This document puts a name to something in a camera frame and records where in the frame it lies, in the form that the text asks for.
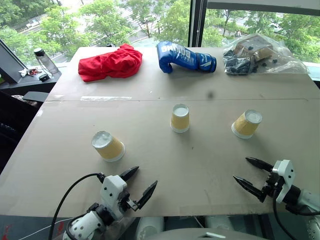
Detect red crumpled cloth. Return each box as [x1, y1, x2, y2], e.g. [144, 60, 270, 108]
[77, 43, 143, 83]

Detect thin white wire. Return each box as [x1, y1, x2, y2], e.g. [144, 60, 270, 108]
[36, 216, 74, 234]

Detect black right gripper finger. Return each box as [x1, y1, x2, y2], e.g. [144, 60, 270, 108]
[245, 156, 275, 173]
[232, 175, 267, 203]

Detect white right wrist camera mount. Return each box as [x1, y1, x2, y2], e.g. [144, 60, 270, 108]
[271, 159, 296, 204]

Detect clear water bottle black lid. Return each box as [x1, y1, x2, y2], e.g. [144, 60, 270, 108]
[33, 47, 61, 75]

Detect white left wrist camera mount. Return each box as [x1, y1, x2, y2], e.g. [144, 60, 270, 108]
[99, 174, 129, 221]

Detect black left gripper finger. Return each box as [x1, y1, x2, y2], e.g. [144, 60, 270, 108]
[135, 180, 159, 211]
[118, 166, 140, 183]

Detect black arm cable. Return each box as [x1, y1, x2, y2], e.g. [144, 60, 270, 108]
[48, 172, 106, 240]
[272, 187, 320, 240]

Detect clear plastic bag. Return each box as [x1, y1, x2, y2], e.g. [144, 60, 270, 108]
[222, 33, 310, 76]

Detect red and white keys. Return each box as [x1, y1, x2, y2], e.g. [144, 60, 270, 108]
[18, 67, 42, 77]

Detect blue boxing glove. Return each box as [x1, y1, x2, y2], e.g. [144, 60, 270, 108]
[156, 40, 217, 74]

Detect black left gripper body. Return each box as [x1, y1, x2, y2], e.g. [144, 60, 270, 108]
[117, 190, 139, 214]

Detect black window frame post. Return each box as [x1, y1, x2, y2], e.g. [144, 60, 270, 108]
[188, 0, 209, 48]

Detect yellow ribbed paper cup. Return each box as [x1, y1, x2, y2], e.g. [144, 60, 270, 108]
[170, 103, 191, 134]
[91, 130, 126, 163]
[231, 108, 263, 140]

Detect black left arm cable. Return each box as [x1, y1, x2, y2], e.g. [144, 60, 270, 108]
[48, 172, 106, 240]

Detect dark flat pad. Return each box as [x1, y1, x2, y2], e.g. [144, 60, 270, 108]
[22, 91, 50, 102]

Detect black side desk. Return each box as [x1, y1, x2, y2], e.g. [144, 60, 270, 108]
[0, 65, 68, 103]

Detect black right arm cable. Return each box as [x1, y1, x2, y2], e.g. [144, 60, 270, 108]
[272, 187, 320, 240]

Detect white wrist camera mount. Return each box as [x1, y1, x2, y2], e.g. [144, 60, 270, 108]
[271, 159, 296, 204]
[99, 174, 129, 221]

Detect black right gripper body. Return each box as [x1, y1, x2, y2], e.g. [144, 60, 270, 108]
[260, 169, 285, 201]

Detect clear tape strip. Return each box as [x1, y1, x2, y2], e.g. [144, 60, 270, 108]
[80, 95, 133, 102]

